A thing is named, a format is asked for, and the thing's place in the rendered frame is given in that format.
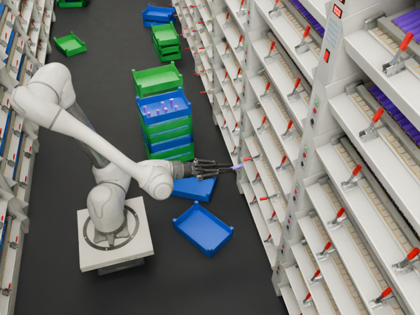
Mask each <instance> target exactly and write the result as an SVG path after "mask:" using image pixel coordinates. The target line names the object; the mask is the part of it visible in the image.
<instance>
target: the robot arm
mask: <svg viewBox="0 0 420 315"><path fill-rule="evenodd" d="M71 79H72V78H71V73H70V72H69V69H68V68H67V67H66V66H65V65H63V64H61V63H58V62H54V63H50V64H47V65H44V66H42V67H41V68H39V69H38V70H37V72H36V73H35V74H34V76H33V77H32V78H31V80H30V81H29V84H28V85H27V87H24V86H20V87H17V88H15V89H13V92H12V94H11V97H10V98H9V103H10V105H11V107H12V108H13V109H14V110H15V111H16V112H18V113H19V114H20V115H21V116H23V117H24V118H26V119H28V120H30V121H31V122H33V123H35V124H37V125H39V126H42V127H44V128H47V129H50V130H52V131H56V132H59V133H62V134H65V135H68V136H71V137H73V138H74V139H75V140H76V142H77V143H78V144H79V146H80V147H81V149H82V150H83V151H84V153H85V154H86V156H87V157H88V158H89V160H90V161H91V162H92V164H93V166H92V172H93V174H94V177H95V180H96V183H97V186H96V187H94V188H93V189H92V190H91V191H90V193H89V195H88V197H87V210H88V212H89V215H90V218H91V221H92V223H93V224H94V239H93V241H94V243H95V244H98V243H100V242H103V241H108V243H109V246H110V247H112V246H114V241H115V239H119V238H128V237H129V236H130V234H129V231H128V219H127V214H128V210H127V209H124V201H125V196H126V193H127V191H128V188H129V185H130V182H131V177H133V178H134V179H135V180H137V181H138V183H139V187H140V188H142V189H143V190H145V191H146V192H147V193H148V194H149V195H151V197H153V198H154V199H157V200H165V199H167V198H168V197H169V196H170V195H171V193H172V192H173V190H174V180H181V179H182V178H191V177H194V178H198V181H199V182H200V181H202V180H205V179H212V178H217V177H218V174H225V173H232V171H233V168H232V167H231V166H232V164H218V163H217V162H215V161H211V160H203V159H197V158H194V162H192V163H190V162H181V161H165V160H161V159H152V160H146V161H141V162H138V163H135V162H134V161H132V160H130V159H129V158H128V157H126V156H125V155H124V154H123V153H121V152H120V151H119V150H117V149H116V148H115V147H114V146H113V145H111V144H110V143H109V142H107V141H106V140H105V139H104V138H103V137H101V136H100V135H99V134H97V133H96V131H95V130H94V128H93V127H92V125H91V123H90V122H89V121H88V119H87V117H86V116H85V115H84V113H83V112H82V110H81V108H80V107H79V105H78V104H77V102H76V94H75V92H74V88H73V84H72V81H71Z"/></svg>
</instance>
